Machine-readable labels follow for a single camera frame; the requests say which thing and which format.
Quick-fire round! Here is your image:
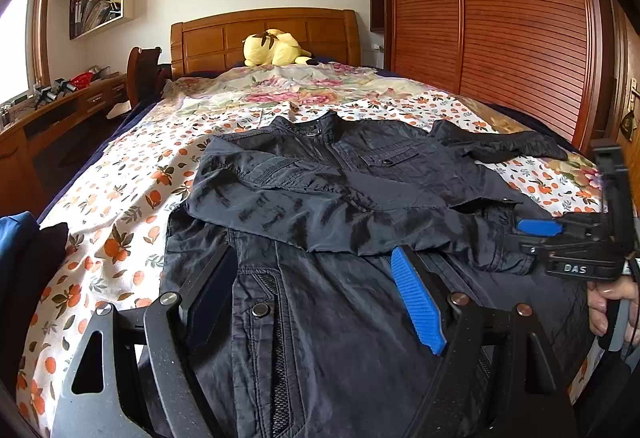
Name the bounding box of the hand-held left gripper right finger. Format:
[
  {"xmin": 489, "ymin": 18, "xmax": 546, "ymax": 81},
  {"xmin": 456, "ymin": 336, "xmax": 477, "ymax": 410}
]
[{"xmin": 390, "ymin": 245, "xmax": 579, "ymax": 438}]

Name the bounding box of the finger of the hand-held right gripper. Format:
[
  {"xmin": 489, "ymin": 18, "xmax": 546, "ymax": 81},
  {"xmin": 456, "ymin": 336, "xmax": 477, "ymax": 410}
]
[
  {"xmin": 505, "ymin": 236, "xmax": 552, "ymax": 265},
  {"xmin": 516, "ymin": 217, "xmax": 567, "ymax": 239}
]

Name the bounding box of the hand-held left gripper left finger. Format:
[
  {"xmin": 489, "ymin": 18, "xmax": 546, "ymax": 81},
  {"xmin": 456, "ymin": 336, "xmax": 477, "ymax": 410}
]
[{"xmin": 50, "ymin": 244, "xmax": 238, "ymax": 438}]

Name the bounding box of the black jacket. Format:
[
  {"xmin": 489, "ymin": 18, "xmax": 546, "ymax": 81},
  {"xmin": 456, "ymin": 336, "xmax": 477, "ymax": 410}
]
[{"xmin": 137, "ymin": 110, "xmax": 597, "ymax": 438}]

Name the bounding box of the person's right hand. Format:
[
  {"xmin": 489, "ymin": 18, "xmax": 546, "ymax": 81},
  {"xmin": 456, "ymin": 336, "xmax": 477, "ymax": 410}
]
[{"xmin": 587, "ymin": 277, "xmax": 640, "ymax": 337}]

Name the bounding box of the orange fruit print bed sheet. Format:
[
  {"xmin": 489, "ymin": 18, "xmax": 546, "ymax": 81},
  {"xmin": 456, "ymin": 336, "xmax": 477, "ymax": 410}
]
[{"xmin": 15, "ymin": 95, "xmax": 608, "ymax": 436}]

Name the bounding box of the black folded cloth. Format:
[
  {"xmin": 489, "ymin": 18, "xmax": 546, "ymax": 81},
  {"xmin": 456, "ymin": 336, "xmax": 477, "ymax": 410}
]
[{"xmin": 10, "ymin": 221, "xmax": 70, "ymax": 319}]

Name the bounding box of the dark blue folded cloth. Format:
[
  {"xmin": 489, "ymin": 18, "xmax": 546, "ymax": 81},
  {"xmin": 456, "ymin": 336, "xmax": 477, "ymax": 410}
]
[{"xmin": 0, "ymin": 212, "xmax": 42, "ymax": 319}]

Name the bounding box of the wooden slatted wardrobe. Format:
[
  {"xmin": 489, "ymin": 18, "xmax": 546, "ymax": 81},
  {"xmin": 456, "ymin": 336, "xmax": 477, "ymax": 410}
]
[{"xmin": 384, "ymin": 0, "xmax": 617, "ymax": 155}]

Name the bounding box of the pink floral blanket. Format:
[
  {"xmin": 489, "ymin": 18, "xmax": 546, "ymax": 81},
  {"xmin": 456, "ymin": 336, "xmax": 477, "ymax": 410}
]
[{"xmin": 162, "ymin": 60, "xmax": 466, "ymax": 129}]

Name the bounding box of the wooden chair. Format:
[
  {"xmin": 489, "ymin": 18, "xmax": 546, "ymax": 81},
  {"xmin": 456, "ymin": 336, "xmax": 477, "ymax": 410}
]
[{"xmin": 125, "ymin": 46, "xmax": 174, "ymax": 109}]

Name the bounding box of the wooden desk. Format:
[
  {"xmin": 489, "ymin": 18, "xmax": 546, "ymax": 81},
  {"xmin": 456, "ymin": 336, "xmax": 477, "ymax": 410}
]
[{"xmin": 0, "ymin": 72, "xmax": 132, "ymax": 231}]

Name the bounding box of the yellow plush toy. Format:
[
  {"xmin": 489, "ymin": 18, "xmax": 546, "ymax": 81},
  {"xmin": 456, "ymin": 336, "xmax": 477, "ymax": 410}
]
[{"xmin": 243, "ymin": 28, "xmax": 321, "ymax": 67}]

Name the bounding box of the wooden headboard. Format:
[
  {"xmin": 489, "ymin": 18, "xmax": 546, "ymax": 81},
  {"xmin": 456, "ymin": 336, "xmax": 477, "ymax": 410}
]
[{"xmin": 170, "ymin": 8, "xmax": 362, "ymax": 79}]

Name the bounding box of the window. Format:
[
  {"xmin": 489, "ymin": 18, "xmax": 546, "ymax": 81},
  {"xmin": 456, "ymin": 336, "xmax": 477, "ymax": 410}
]
[{"xmin": 0, "ymin": 0, "xmax": 42, "ymax": 104}]

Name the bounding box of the brass door handle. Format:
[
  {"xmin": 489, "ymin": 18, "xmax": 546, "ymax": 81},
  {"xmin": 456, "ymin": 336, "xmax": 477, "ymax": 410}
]
[{"xmin": 619, "ymin": 80, "xmax": 640, "ymax": 143}]

